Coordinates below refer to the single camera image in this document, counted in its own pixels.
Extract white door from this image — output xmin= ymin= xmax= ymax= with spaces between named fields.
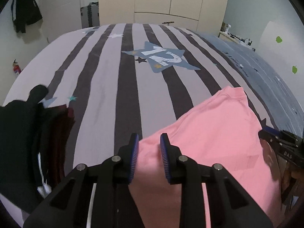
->
xmin=40 ymin=0 xmax=82 ymax=43

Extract black folded clothes pile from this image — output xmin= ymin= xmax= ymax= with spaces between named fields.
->
xmin=1 ymin=85 xmax=75 ymax=214

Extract cream wardrobe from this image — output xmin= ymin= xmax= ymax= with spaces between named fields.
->
xmin=99 ymin=0 xmax=228 ymax=35

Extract red fire extinguisher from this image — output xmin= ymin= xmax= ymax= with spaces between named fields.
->
xmin=12 ymin=60 xmax=22 ymax=76

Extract dark suitcase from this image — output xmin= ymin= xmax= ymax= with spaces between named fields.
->
xmin=80 ymin=2 xmax=99 ymax=28

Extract striped grey bed cover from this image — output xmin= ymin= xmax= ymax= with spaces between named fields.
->
xmin=5 ymin=23 xmax=303 ymax=172

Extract bedside table with items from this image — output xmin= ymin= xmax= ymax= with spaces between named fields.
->
xmin=218 ymin=22 xmax=256 ymax=51

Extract pink shirt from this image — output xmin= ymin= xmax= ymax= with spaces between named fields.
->
xmin=129 ymin=86 xmax=282 ymax=227

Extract person's right hand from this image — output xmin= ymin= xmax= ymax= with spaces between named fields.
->
xmin=278 ymin=157 xmax=303 ymax=201

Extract black jacket on wall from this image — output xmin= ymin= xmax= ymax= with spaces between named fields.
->
xmin=11 ymin=0 xmax=43 ymax=33

